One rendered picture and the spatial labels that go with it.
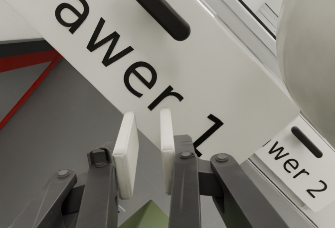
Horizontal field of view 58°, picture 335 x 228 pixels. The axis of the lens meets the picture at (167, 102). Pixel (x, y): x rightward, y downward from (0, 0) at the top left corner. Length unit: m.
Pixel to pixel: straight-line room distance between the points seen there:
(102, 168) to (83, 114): 0.50
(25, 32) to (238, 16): 0.36
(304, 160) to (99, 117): 0.42
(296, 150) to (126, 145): 0.49
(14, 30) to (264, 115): 0.30
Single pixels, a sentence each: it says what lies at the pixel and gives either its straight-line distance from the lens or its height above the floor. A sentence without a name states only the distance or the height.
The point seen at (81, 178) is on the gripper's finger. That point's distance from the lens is 0.17.
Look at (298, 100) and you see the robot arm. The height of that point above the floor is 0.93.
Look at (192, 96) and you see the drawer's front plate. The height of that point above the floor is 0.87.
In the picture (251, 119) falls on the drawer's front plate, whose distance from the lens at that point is 0.26.
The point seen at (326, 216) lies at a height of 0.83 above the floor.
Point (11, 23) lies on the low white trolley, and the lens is 0.42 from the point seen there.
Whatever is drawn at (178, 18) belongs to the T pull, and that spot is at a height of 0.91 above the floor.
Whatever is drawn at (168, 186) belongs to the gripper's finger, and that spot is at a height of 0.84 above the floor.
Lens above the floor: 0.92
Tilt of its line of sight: 15 degrees down
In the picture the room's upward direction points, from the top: 46 degrees clockwise
